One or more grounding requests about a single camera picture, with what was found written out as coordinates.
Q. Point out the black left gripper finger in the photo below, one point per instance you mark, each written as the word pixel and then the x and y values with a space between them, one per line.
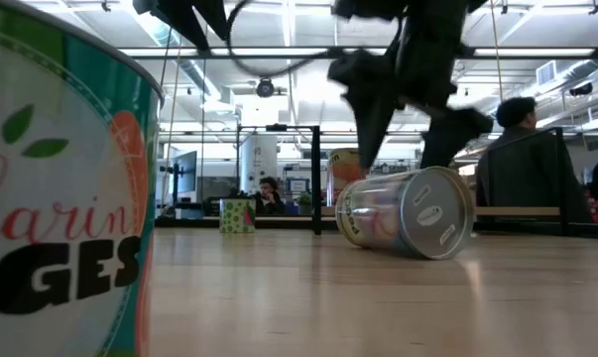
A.
pixel 214 12
pixel 182 17

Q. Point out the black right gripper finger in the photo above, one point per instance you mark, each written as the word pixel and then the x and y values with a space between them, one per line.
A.
pixel 373 99
pixel 447 136

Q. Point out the peaches can pale blue label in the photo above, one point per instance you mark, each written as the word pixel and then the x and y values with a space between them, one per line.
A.
pixel 402 213

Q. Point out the small green carton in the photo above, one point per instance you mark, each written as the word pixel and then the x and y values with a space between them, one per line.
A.
pixel 234 218

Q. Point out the teal mandarin oranges can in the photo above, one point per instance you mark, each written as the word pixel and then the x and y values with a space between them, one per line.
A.
pixel 55 198

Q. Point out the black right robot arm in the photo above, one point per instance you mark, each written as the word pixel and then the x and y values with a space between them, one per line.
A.
pixel 368 7

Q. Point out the orange corn can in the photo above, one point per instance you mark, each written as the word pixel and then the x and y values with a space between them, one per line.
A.
pixel 340 171

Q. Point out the black overhead light bar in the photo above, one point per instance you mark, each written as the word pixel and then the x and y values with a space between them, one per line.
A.
pixel 526 51

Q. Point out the blue framed sign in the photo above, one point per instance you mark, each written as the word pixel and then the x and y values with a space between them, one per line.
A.
pixel 297 186

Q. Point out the white ceiling air vent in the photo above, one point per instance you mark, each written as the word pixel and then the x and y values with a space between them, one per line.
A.
pixel 546 73

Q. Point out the small potted plant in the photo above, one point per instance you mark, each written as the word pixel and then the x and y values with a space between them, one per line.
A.
pixel 305 200

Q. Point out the black ceiling fixture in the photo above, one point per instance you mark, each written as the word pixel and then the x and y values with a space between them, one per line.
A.
pixel 581 89

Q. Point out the seated person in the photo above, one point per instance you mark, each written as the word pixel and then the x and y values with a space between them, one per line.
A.
pixel 269 198

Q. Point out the black monitor on stand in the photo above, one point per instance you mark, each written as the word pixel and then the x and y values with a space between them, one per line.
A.
pixel 185 173

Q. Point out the round black ceiling camera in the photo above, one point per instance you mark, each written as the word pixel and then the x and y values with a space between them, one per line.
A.
pixel 265 88

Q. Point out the wooden shelf with black frame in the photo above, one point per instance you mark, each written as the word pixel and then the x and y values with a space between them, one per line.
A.
pixel 516 211

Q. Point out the black aluminium rig frame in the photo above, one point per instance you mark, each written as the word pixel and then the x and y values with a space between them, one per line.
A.
pixel 194 223

